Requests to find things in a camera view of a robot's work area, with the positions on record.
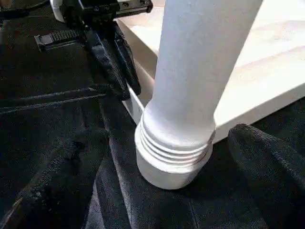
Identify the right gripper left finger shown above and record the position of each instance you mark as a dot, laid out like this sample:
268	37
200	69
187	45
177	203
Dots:
52	186

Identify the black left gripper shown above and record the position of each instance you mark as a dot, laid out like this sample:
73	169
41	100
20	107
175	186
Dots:
95	12

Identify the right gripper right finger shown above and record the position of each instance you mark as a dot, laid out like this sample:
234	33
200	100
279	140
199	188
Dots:
271	167

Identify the white plastic table leg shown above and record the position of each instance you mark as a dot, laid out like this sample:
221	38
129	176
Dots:
200	71

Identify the white plastic table top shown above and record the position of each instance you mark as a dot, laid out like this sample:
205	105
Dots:
267	62

